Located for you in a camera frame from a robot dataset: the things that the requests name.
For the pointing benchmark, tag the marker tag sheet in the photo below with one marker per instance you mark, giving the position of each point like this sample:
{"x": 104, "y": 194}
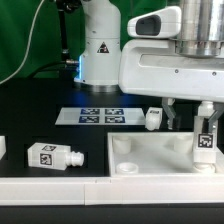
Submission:
{"x": 100, "y": 116}

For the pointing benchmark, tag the white front fence wall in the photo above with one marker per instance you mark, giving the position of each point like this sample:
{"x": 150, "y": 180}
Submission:
{"x": 109, "y": 190}

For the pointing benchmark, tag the green backdrop curtain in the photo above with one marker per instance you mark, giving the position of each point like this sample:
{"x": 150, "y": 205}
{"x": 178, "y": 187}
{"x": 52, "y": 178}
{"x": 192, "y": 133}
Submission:
{"x": 140, "y": 20}

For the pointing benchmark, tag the white square tabletop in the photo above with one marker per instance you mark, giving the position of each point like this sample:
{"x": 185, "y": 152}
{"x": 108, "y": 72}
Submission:
{"x": 150, "y": 153}

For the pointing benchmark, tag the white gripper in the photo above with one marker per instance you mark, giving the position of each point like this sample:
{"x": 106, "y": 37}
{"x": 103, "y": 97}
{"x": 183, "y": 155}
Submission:
{"x": 175, "y": 52}

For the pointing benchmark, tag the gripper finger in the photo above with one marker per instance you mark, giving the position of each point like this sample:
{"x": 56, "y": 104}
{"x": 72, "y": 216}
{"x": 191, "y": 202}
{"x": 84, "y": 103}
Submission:
{"x": 218, "y": 111}

